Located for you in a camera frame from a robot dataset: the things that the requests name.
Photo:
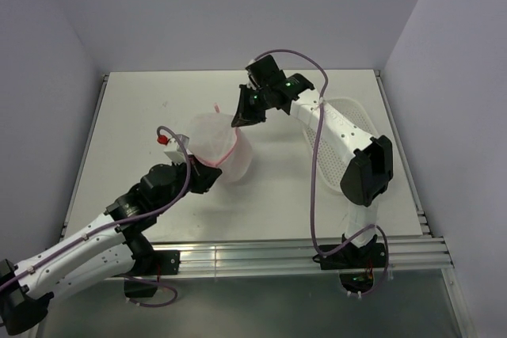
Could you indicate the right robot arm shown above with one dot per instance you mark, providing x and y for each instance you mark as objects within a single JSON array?
[{"x": 368, "y": 159}]

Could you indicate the white perforated plastic basket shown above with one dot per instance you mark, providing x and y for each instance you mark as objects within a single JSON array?
[{"x": 332, "y": 159}]

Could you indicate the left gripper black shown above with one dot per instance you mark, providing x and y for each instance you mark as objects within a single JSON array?
[{"x": 203, "y": 176}]

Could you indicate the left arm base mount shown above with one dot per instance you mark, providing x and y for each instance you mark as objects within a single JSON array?
[{"x": 145, "y": 279}]

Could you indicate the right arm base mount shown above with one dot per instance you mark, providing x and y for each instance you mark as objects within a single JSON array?
[{"x": 362, "y": 269}]

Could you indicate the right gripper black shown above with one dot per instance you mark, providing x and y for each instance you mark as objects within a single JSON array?
[{"x": 245, "y": 115}]

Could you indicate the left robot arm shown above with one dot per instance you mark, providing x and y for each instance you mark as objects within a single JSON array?
[{"x": 112, "y": 244}]

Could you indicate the aluminium rail frame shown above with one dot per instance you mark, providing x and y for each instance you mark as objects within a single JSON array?
[{"x": 293, "y": 257}]

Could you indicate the white mesh laundry bag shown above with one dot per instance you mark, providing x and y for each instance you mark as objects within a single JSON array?
[{"x": 215, "y": 143}]

